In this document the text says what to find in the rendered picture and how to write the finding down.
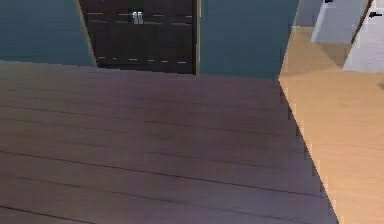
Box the dark brown wooden cabinet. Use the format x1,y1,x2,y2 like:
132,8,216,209
77,0,202,76

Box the white room door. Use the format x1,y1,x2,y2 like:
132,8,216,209
310,0,370,45
343,0,384,74

